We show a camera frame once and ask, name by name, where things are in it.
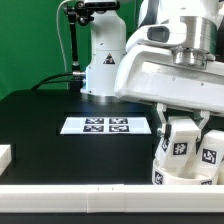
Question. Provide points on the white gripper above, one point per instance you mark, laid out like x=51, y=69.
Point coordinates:
x=173, y=64

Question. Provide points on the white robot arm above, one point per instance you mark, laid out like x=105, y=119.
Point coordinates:
x=109, y=39

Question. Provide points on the white marker sheet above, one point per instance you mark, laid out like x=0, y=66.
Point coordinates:
x=105, y=125

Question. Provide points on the white front rail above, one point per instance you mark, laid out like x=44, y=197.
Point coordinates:
x=111, y=198

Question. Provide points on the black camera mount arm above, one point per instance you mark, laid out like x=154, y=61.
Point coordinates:
x=78, y=13

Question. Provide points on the white left rail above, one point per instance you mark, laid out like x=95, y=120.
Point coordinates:
x=5, y=157

